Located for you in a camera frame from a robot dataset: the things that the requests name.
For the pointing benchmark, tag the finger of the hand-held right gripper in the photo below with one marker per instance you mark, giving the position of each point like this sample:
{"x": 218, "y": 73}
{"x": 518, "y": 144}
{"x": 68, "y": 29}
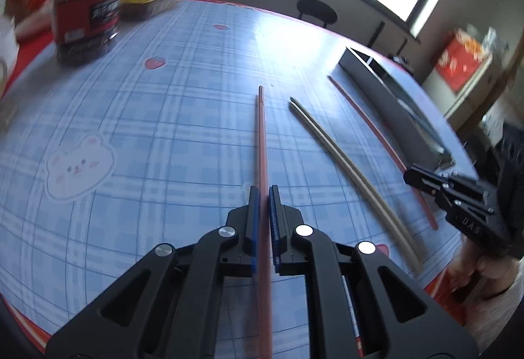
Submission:
{"x": 462, "y": 205}
{"x": 425, "y": 179}

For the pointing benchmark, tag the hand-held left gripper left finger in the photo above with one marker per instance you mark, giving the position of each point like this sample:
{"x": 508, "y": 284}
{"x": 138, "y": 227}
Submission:
{"x": 254, "y": 228}

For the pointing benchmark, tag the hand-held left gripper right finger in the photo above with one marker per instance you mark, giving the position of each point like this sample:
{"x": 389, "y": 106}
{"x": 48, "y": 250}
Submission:
{"x": 273, "y": 228}

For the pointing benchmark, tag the pink chopstick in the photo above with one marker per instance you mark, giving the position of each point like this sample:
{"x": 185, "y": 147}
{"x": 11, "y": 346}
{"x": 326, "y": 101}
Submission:
{"x": 368, "y": 119}
{"x": 262, "y": 138}

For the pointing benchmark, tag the steel divided utensil box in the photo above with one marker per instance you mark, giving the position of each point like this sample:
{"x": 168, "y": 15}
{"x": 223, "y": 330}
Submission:
{"x": 376, "y": 89}

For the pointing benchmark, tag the person's right forearm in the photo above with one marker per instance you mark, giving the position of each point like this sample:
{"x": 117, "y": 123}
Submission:
{"x": 499, "y": 301}

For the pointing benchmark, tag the person's right hand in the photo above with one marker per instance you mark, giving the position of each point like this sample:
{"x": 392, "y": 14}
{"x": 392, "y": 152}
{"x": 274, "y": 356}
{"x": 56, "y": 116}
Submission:
{"x": 466, "y": 269}

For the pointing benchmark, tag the white refrigerator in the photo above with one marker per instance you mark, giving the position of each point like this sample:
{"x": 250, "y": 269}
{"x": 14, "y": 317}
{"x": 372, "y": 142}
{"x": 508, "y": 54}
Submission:
{"x": 462, "y": 101}

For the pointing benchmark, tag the beige chopstick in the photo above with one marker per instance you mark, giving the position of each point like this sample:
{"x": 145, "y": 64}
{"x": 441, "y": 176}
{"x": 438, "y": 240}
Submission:
{"x": 337, "y": 144}
{"x": 332, "y": 147}

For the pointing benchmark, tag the red printed cloth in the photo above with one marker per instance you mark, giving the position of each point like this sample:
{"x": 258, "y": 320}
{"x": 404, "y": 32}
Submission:
{"x": 460, "y": 60}

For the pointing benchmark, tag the blue plaid tablecloth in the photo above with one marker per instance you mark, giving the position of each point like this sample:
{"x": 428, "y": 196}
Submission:
{"x": 163, "y": 138}

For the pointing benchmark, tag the clear containers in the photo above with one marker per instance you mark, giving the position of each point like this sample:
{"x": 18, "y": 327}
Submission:
{"x": 491, "y": 38}

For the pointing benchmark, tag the black round chair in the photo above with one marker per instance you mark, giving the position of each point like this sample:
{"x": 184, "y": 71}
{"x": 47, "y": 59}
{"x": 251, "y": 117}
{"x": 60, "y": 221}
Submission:
{"x": 317, "y": 11}

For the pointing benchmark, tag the black-lidded red label jar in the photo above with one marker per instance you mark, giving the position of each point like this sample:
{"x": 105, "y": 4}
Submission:
{"x": 86, "y": 15}

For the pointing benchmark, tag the wooden door frame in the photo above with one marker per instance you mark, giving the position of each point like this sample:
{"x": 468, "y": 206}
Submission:
{"x": 516, "y": 68}

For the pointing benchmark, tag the black metal frame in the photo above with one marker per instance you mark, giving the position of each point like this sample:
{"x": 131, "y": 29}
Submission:
{"x": 376, "y": 34}

